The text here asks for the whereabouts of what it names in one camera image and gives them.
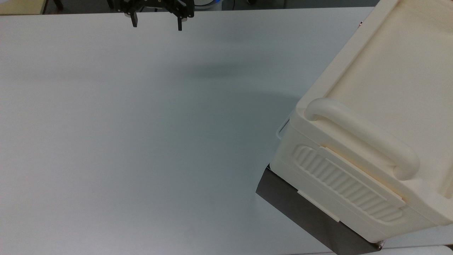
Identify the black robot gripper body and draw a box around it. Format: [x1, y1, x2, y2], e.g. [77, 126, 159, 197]
[114, 0, 195, 18]

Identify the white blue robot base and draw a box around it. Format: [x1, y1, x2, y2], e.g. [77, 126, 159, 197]
[194, 0, 223, 10]

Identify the cream plastic cabinet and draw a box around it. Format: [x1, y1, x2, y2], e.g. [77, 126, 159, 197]
[270, 0, 453, 244]

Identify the light wooden table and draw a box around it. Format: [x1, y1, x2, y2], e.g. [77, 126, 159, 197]
[0, 0, 48, 15]

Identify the white drawer handle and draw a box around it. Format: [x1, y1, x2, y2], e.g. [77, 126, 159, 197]
[276, 115, 292, 141]

